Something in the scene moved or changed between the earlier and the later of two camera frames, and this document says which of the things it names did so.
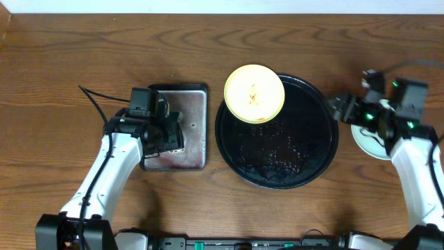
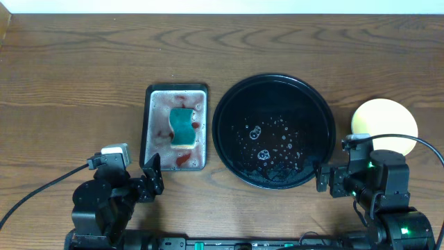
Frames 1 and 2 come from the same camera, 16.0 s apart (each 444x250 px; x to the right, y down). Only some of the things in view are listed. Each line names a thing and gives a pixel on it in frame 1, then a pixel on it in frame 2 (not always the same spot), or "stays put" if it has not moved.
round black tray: (291, 151) stays put
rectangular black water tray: (191, 100) stays put
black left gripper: (176, 138) -> (157, 185)
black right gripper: (349, 102) -> (340, 173)
